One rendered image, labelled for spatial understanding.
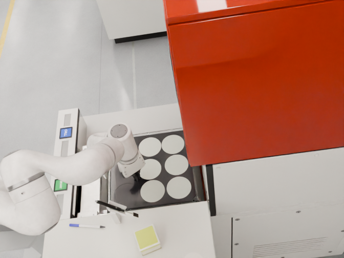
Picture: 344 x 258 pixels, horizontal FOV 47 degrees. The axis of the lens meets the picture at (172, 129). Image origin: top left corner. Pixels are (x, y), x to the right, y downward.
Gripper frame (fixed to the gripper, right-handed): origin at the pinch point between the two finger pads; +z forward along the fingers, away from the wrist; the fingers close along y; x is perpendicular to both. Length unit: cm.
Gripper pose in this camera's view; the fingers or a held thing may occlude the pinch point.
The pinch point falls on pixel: (135, 175)
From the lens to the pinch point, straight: 163.9
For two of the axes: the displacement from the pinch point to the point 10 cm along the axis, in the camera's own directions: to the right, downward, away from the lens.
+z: 1.2, 5.8, 8.0
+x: 5.9, 6.1, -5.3
